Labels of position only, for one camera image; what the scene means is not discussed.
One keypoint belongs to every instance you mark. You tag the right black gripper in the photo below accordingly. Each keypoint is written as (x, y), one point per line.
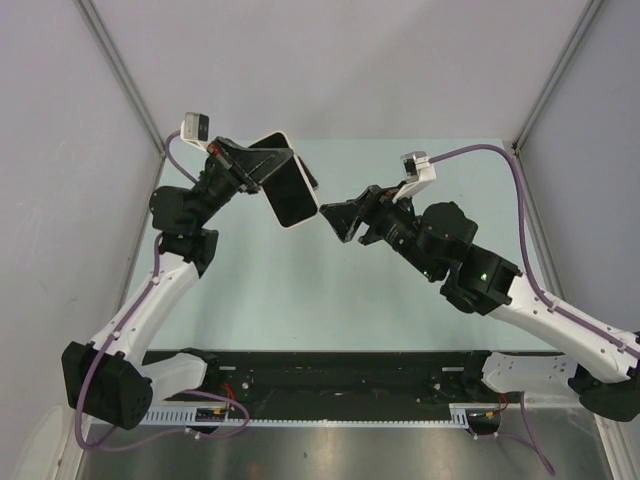
(368, 209)

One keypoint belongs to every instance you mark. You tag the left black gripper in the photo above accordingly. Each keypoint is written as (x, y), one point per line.
(247, 169)

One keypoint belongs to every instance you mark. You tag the black phone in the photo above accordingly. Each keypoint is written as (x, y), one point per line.
(290, 191)

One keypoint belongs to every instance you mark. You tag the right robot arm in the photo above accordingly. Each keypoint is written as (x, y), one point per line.
(594, 363)

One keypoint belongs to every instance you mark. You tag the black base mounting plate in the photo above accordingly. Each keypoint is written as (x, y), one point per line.
(378, 387)

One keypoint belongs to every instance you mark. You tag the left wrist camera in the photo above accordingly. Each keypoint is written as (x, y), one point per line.
(194, 130)

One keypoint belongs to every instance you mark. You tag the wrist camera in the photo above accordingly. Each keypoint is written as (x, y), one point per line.
(194, 130)
(419, 173)

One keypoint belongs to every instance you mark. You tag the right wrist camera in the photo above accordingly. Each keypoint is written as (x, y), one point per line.
(419, 173)

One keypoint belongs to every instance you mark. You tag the right aluminium side rail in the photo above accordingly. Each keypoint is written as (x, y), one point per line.
(548, 273)

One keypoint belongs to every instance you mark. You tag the left aluminium frame post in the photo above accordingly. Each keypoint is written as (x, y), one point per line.
(102, 37)

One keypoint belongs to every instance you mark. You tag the aluminium frame post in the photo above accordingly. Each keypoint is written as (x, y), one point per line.
(568, 53)
(102, 37)

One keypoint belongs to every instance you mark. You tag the aluminium front frame rail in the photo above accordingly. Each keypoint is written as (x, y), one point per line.
(117, 387)

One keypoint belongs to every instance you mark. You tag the right aluminium frame post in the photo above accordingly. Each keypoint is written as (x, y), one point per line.
(568, 53)

